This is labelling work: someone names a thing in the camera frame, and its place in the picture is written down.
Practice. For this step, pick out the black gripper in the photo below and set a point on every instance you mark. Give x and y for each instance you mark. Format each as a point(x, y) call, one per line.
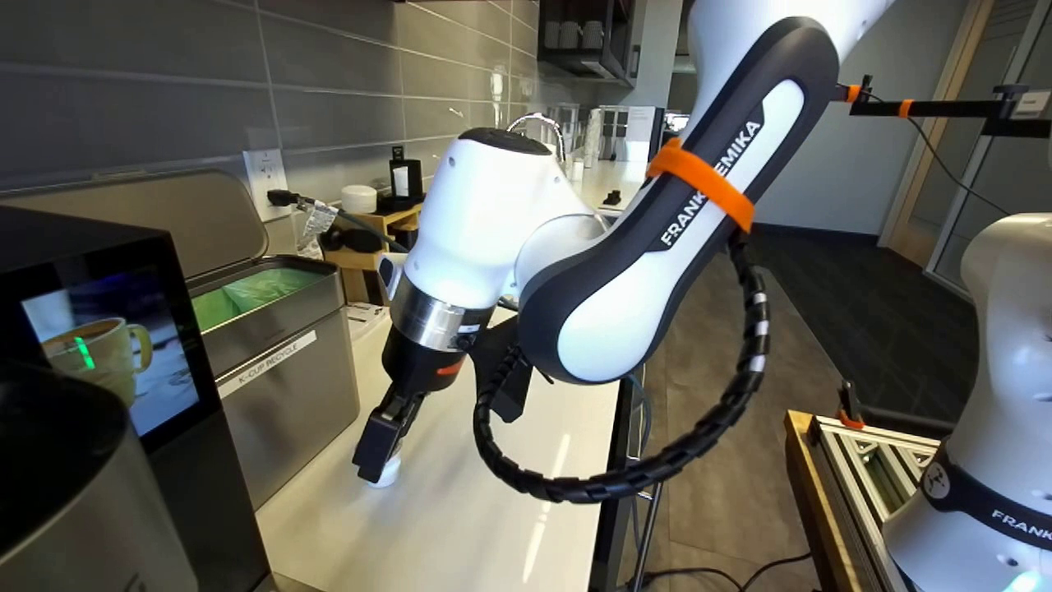
point(423, 379)

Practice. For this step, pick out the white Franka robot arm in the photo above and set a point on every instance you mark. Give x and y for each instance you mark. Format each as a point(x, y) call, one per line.
point(660, 250)

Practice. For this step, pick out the printed paper leaflet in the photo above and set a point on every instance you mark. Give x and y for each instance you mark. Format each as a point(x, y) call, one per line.
point(366, 316)

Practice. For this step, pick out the wooden organizer rack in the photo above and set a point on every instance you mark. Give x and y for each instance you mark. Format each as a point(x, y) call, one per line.
point(364, 259)

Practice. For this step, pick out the crumpled printed plastic wrapper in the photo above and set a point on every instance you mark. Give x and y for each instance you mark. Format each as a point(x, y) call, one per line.
point(318, 224)

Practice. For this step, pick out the white lidded jar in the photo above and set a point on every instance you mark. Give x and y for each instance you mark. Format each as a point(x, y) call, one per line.
point(359, 198)

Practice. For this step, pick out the dark bottle with black cap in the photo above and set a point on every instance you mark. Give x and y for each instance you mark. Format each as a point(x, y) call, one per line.
point(407, 183)

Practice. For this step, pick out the black coffee machine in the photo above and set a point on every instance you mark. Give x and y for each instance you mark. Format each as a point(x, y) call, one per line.
point(109, 363)

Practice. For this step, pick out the chrome arched faucet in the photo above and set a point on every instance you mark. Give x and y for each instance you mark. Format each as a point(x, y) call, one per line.
point(536, 119)

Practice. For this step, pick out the black tripod bar orange clamps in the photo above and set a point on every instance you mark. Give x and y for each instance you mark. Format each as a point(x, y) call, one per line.
point(941, 108)

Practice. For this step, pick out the white wall outlet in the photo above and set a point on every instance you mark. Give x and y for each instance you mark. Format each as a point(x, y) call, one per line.
point(266, 169)

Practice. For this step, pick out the dark wall shelf with mugs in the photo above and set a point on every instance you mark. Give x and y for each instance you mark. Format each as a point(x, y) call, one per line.
point(588, 38)

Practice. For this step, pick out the aluminium frame robot cart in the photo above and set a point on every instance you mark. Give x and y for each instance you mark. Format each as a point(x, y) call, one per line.
point(866, 481)

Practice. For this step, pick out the black stereo camera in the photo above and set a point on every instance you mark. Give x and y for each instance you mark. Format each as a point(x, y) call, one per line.
point(1023, 111)

